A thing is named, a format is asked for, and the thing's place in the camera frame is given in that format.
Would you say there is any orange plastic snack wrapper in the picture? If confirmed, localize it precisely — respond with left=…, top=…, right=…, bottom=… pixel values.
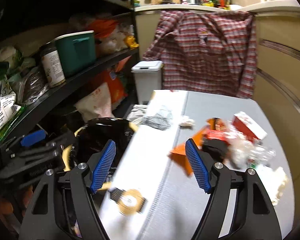
left=167, top=117, right=231, bottom=177

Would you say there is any white tissue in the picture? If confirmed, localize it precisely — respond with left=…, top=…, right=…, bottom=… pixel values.
left=179, top=115, right=195, bottom=127

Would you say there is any clear plastic bag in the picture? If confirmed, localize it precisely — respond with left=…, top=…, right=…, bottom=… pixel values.
left=225, top=130, right=276, bottom=168

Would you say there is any red white milk carton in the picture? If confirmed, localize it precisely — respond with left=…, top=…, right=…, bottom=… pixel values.
left=232, top=111, right=267, bottom=142

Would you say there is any white paper sheet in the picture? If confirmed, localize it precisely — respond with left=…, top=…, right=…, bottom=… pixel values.
left=256, top=165, right=288, bottom=206

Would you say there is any white lidded trash bin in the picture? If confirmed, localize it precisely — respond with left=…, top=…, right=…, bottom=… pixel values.
left=131, top=61, right=163, bottom=105

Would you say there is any round brown tag sticker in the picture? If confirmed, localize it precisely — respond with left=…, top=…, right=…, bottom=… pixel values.
left=110, top=188, right=147, bottom=216

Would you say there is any black bag lined basin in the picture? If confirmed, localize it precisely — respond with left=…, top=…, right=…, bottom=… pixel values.
left=62, top=118, right=138, bottom=180

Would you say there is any white labelled jar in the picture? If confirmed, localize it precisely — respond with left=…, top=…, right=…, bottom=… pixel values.
left=40, top=42, right=65, bottom=88

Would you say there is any pink white rice bag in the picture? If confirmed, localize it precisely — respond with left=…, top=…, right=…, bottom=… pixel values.
left=74, top=82, right=113, bottom=122

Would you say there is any white cloth on floor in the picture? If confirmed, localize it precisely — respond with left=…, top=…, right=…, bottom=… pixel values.
left=126, top=105, right=147, bottom=126

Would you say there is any orange red plastic bag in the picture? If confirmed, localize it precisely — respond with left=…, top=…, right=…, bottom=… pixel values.
left=92, top=68, right=127, bottom=104

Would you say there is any teal plastic storage box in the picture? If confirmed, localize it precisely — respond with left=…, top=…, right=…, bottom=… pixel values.
left=53, top=30, right=96, bottom=79

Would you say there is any beige cabinet with metal trim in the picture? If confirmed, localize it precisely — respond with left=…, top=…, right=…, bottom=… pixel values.
left=250, top=0, right=300, bottom=223

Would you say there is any red plaid shirt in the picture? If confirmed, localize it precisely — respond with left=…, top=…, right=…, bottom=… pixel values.
left=143, top=11, right=257, bottom=99

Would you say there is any yellow toy on shelf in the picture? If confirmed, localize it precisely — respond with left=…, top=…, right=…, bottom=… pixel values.
left=125, top=35, right=139, bottom=49

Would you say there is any black metal shelf rack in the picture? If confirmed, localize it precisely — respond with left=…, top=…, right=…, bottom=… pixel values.
left=0, top=0, right=139, bottom=144

